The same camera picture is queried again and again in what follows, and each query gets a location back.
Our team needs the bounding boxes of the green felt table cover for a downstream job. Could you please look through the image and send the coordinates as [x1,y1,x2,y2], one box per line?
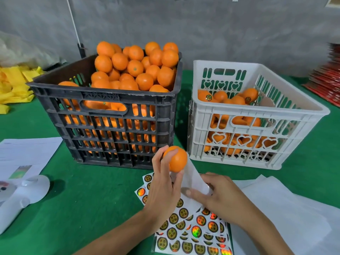
[0,66,340,255]

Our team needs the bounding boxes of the white plastic crate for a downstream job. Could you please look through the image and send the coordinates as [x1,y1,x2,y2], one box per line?
[187,60,331,170]

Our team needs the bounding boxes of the white handheld controller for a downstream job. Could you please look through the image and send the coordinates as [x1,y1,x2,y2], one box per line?
[0,174,51,234]

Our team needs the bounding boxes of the single orange fruit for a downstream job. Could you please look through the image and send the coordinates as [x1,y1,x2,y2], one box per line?
[164,146,189,174]

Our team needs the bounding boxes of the heap of labelled oranges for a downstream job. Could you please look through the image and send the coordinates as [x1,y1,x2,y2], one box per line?
[197,87,277,157]

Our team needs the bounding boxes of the pile of yellow bags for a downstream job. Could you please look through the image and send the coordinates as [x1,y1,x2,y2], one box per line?
[0,65,46,115]

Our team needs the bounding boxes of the beige woven sack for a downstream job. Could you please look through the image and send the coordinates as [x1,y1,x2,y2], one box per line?
[0,32,75,69]

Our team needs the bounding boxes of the stack of red cardboard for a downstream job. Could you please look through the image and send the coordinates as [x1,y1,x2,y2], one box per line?
[304,42,340,108]

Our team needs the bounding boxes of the person's left hand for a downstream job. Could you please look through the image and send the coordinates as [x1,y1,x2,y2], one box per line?
[142,146,184,229]

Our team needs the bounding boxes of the white pole with black base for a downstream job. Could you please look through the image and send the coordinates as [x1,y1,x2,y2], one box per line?
[65,0,87,58]

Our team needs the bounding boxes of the pile of oranges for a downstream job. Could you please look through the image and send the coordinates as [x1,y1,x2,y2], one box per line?
[58,41,180,157]

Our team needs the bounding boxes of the person's right hand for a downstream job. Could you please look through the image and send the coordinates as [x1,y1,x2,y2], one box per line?
[183,172,258,229]

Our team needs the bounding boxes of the black plastic crate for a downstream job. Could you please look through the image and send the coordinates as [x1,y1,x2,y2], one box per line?
[28,53,183,170]

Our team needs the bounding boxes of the white printed paper sheet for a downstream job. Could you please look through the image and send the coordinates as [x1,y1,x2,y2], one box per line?
[0,137,63,181]

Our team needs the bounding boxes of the white backing sheet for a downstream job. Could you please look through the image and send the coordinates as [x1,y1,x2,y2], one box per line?
[231,175,333,255]
[298,191,340,255]

